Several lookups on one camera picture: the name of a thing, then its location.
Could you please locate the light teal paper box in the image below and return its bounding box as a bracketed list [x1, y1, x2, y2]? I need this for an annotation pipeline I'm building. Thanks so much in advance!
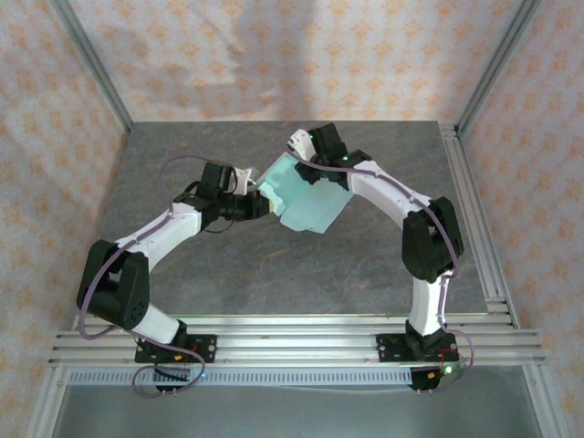
[253, 152, 353, 235]

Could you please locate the grey metal panel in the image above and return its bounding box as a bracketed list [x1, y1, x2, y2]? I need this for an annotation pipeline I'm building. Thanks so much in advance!
[49, 385, 544, 438]

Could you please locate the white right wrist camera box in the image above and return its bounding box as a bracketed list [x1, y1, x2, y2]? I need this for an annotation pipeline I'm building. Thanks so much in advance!
[287, 129, 316, 161]

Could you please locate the narrow aluminium rail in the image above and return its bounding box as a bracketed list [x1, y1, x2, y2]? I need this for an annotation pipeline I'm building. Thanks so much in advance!
[72, 313, 519, 330]

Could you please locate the wide aluminium base rail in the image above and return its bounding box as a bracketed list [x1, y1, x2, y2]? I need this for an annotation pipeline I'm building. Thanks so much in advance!
[47, 330, 548, 366]

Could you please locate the aluminium side rail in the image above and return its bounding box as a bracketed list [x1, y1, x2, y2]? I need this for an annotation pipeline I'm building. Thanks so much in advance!
[438, 121, 519, 328]

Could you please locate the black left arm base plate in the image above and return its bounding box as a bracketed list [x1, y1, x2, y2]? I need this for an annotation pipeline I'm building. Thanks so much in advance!
[134, 334, 218, 365]

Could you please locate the aluminium frame post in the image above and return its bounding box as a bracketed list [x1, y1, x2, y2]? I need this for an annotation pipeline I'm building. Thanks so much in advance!
[47, 0, 134, 134]
[522, 364, 571, 438]
[454, 0, 544, 136]
[26, 364, 69, 438]

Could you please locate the grey slotted cable duct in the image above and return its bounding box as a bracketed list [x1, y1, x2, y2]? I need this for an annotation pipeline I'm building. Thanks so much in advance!
[68, 368, 414, 387]

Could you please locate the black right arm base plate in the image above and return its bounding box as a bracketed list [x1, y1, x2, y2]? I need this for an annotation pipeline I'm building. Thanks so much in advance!
[374, 332, 460, 364]

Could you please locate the black electronics board with wires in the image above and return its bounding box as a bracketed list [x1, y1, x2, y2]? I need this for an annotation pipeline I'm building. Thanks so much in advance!
[407, 364, 466, 394]

